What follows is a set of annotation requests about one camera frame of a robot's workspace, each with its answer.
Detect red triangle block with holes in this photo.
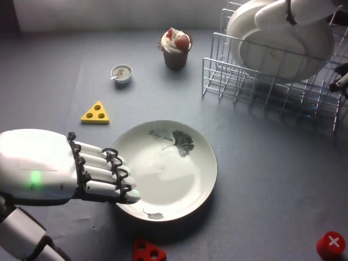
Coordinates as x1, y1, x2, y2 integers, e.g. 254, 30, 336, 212
133, 238, 167, 261

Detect small white toy bowl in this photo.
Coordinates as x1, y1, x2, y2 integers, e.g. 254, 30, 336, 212
110, 64, 133, 88

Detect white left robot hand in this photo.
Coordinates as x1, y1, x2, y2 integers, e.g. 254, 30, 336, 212
0, 129, 141, 206

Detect wire dish rack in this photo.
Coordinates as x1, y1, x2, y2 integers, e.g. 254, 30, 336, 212
201, 0, 348, 135

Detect yellow triangle block with holes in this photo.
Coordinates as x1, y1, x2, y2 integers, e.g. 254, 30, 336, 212
80, 101, 110, 125

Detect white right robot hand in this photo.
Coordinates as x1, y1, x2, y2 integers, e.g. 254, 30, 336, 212
254, 0, 348, 27

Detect red cylinder with white cross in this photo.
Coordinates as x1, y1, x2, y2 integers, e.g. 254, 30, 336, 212
315, 231, 346, 257

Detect white plate with leaf print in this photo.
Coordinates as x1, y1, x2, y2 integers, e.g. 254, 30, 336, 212
226, 0, 335, 85
110, 120, 218, 222

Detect toy cupcake with cream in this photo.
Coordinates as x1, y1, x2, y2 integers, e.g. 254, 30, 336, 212
157, 27, 193, 71

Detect white backdrop sheet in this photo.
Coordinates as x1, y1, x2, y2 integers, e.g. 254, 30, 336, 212
13, 0, 226, 31

